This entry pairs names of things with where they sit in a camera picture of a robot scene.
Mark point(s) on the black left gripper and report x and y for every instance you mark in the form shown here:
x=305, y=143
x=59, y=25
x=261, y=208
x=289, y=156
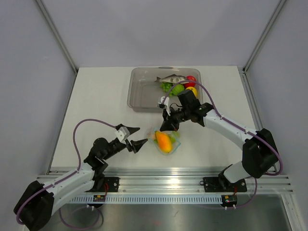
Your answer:
x=135, y=145

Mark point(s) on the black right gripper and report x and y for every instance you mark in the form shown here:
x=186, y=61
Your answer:
x=169, y=124

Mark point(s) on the green toy pear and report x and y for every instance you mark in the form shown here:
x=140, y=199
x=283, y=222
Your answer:
x=174, y=136

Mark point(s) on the orange yellow toy mango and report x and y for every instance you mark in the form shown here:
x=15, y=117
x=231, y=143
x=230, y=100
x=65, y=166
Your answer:
x=164, y=142

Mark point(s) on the clear zip top bag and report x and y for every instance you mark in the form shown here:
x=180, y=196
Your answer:
x=150, y=135

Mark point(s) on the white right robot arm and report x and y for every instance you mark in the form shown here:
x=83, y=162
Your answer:
x=259, y=151

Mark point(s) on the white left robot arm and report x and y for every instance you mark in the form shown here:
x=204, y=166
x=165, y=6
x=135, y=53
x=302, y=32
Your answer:
x=41, y=200

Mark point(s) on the clear plastic food bin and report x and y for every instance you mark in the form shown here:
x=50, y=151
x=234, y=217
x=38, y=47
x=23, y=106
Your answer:
x=148, y=84

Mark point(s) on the green bumpy toy lime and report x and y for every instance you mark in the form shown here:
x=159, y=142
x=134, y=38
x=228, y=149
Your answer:
x=176, y=90

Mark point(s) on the green toy grapes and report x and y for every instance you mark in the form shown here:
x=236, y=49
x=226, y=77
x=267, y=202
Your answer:
x=165, y=86

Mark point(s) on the yellow toy lemon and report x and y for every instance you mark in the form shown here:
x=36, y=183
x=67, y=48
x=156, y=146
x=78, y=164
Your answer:
x=193, y=91

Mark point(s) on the grey toy fish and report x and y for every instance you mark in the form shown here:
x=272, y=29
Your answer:
x=172, y=79

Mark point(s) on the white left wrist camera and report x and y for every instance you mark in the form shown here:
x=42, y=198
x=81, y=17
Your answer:
x=122, y=134

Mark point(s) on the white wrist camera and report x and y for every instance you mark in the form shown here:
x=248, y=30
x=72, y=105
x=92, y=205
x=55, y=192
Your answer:
x=122, y=134
x=163, y=103

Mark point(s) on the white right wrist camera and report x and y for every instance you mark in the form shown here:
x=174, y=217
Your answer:
x=163, y=103

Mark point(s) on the aluminium mounting rail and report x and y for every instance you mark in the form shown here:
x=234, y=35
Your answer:
x=177, y=180

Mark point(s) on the white slotted cable duct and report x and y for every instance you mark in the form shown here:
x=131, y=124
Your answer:
x=147, y=199

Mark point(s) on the left aluminium frame post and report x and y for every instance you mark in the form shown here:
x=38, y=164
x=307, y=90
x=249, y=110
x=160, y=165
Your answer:
x=52, y=27

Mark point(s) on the aluminium frame post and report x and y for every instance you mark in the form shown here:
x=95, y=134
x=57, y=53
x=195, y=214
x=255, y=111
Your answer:
x=52, y=27
x=264, y=35

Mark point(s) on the right aluminium frame post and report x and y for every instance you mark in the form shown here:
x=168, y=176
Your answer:
x=264, y=35

